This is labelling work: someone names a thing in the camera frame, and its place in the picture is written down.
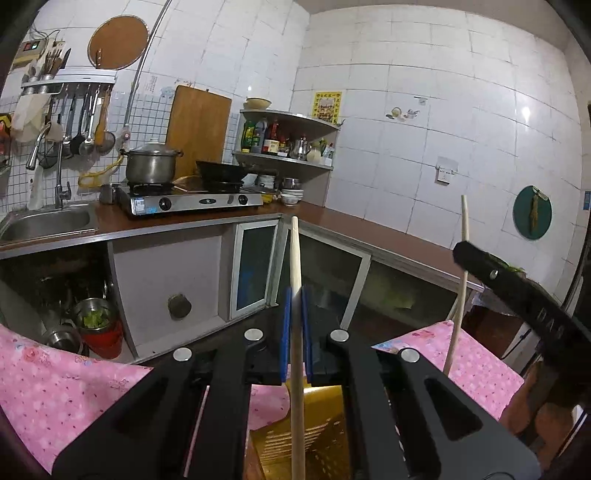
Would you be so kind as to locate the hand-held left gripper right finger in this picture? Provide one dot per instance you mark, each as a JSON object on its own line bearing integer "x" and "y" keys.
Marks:
{"x": 308, "y": 337}

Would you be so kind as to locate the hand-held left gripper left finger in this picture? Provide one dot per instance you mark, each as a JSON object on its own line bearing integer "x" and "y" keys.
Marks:
{"x": 286, "y": 337}

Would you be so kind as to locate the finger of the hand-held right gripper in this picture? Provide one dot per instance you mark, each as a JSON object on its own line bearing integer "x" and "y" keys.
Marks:
{"x": 494, "y": 273}

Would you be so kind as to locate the wooden chopstick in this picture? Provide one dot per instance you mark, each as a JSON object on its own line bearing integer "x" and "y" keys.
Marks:
{"x": 458, "y": 304}
{"x": 295, "y": 258}

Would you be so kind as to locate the yellow perforated utensil holder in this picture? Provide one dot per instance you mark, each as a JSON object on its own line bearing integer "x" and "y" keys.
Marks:
{"x": 323, "y": 429}

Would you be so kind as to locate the person's right hand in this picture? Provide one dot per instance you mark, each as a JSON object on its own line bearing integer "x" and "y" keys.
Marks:
{"x": 519, "y": 406}

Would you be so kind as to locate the round green cutting board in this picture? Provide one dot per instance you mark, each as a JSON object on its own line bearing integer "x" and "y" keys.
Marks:
{"x": 524, "y": 217}

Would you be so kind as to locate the glass cabinet door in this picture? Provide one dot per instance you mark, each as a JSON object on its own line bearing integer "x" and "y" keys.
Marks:
{"x": 254, "y": 267}

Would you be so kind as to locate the sliding glass cabinet doors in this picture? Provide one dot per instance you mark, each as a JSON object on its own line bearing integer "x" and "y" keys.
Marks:
{"x": 369, "y": 277}

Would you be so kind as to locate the stack of white bowls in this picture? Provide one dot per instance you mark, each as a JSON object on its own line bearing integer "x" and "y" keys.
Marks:
{"x": 291, "y": 194}

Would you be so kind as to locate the steel gas stove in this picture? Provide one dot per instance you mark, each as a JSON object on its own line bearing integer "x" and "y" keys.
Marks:
{"x": 194, "y": 202}

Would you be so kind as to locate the grey corner shelf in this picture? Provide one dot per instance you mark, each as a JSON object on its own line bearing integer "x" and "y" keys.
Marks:
{"x": 286, "y": 161}

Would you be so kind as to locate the black wok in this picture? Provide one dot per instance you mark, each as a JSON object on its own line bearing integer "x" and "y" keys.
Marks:
{"x": 221, "y": 170}

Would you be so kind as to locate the red bucket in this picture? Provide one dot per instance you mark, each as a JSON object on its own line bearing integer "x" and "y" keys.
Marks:
{"x": 105, "y": 341}

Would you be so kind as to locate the small steel kettle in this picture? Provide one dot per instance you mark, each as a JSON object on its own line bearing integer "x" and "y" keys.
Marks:
{"x": 300, "y": 148}

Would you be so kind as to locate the steel bowl with greens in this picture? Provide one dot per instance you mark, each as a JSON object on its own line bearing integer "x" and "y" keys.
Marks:
{"x": 94, "y": 316}

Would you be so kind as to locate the red capped sauce bottle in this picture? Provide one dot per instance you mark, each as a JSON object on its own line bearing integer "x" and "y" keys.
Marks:
{"x": 274, "y": 138}

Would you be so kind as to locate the dark sauce bottle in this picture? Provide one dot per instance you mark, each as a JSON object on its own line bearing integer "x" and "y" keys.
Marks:
{"x": 260, "y": 137}

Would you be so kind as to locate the green bottle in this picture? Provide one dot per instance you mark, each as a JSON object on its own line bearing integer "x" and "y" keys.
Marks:
{"x": 248, "y": 138}

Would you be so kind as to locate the steel cooking pot with lid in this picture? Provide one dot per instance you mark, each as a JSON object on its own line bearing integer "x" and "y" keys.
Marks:
{"x": 150, "y": 166}

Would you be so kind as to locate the small steel pot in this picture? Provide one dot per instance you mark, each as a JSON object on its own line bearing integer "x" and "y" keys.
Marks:
{"x": 64, "y": 339}

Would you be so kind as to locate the steel cup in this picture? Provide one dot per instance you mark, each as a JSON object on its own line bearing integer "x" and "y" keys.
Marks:
{"x": 107, "y": 194}

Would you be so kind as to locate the rectangular wooden cutting board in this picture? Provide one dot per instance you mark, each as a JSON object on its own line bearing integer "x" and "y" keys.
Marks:
{"x": 198, "y": 124}

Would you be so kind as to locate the pale bowl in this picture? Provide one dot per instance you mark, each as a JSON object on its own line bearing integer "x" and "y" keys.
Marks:
{"x": 257, "y": 103}

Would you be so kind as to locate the pink floral tablecloth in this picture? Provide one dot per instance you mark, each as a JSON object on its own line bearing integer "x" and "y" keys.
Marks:
{"x": 46, "y": 392}

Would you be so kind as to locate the stainless steel sink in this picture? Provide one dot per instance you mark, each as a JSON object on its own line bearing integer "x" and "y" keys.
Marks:
{"x": 46, "y": 224}

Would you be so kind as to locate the hanging steel ladle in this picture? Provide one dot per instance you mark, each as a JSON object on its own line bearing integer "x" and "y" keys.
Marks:
{"x": 87, "y": 143}

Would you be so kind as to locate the hanging wooden spatula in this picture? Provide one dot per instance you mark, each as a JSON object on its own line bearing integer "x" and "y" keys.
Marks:
{"x": 101, "y": 120}

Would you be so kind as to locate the curved metal pipe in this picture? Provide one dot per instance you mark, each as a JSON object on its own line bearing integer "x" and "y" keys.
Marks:
{"x": 138, "y": 69}

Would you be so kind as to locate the white hanging cloth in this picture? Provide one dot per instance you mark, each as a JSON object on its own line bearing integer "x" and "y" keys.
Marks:
{"x": 27, "y": 120}

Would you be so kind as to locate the white wall socket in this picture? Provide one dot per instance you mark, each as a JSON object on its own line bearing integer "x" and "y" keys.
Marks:
{"x": 446, "y": 170}

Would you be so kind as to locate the yellow wall poster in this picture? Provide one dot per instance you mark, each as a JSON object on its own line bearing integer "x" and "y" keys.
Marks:
{"x": 327, "y": 107}

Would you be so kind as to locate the white wall utensil rack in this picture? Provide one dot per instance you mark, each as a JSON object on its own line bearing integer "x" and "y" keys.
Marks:
{"x": 69, "y": 78}

